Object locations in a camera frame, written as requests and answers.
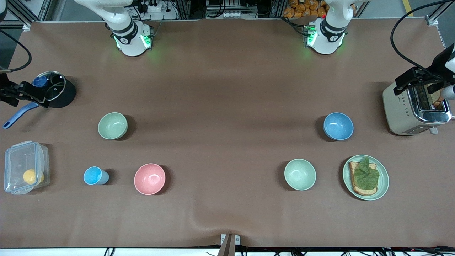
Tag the green bowl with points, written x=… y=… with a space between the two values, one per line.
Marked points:
x=112 y=126
x=300 y=174

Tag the bag of orange snacks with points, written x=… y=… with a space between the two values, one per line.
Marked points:
x=302 y=9

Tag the green lettuce leaf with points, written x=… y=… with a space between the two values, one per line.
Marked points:
x=367 y=176

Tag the brown table cloth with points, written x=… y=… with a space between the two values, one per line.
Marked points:
x=227 y=71

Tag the brown toast slice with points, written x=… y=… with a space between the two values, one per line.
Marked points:
x=438 y=103

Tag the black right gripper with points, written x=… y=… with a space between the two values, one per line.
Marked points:
x=7 y=91

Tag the yellow lemon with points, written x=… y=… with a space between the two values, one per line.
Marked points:
x=29 y=176

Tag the brown post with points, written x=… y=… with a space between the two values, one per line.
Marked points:
x=226 y=247

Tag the beige and chrome toaster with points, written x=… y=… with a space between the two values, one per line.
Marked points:
x=398 y=110

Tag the clear plastic lidded container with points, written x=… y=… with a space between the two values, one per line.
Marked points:
x=17 y=156

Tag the blue cup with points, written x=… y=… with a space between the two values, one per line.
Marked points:
x=93 y=175

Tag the green plate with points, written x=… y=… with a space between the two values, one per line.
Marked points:
x=384 y=181

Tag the glass lid with blue knob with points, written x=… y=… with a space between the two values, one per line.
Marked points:
x=55 y=83

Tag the bread slice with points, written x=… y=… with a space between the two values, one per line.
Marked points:
x=362 y=192

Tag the metal clamp bracket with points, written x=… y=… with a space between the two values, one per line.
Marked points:
x=236 y=239

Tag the blue bowl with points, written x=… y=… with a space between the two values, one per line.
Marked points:
x=338 y=126

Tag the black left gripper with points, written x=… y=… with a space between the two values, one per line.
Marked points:
x=436 y=65

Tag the white power strip with plugs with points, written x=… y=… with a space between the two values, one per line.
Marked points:
x=153 y=8

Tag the pink bowl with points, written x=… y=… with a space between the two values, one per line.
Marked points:
x=149 y=179

